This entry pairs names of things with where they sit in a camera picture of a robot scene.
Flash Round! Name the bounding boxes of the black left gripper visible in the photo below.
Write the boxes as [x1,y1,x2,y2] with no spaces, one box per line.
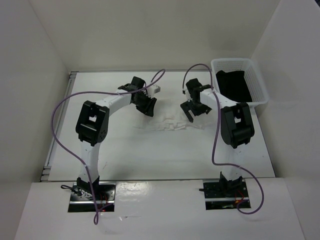
[132,92,157,117]

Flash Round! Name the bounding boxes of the white pleated skirt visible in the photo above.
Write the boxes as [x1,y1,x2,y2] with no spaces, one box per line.
[133,111,208,131]

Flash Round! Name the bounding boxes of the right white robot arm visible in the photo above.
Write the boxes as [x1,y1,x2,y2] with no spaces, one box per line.
[180,78,255,197]

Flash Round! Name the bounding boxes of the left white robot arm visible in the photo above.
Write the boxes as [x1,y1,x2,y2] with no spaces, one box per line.
[75,76,161,200]

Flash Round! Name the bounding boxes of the black folded skirt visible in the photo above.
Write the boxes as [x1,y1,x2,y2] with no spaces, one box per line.
[215,70,253,103]

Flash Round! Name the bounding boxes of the white plastic basket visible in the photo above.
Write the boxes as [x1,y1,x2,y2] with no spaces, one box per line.
[211,58,270,107]

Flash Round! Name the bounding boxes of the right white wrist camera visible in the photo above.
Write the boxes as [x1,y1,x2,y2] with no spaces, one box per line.
[182,88,189,95]

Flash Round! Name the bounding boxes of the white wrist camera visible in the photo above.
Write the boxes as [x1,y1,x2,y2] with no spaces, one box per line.
[146,84,161,98]
[182,88,189,95]

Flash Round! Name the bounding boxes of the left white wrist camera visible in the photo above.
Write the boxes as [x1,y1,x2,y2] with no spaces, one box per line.
[146,84,161,98]

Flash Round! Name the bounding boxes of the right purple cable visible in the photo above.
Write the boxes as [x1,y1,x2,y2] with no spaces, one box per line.
[182,63,265,215]

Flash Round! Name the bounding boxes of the purple cable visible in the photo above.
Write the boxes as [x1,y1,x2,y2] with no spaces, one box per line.
[51,68,166,225]
[182,63,265,215]

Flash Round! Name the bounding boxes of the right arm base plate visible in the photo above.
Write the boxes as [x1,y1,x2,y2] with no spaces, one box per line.
[199,179,251,211]

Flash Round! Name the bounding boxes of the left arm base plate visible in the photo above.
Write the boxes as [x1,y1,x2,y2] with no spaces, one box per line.
[64,181,116,213]

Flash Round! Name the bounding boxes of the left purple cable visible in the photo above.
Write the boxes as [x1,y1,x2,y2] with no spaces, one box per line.
[51,68,166,225]

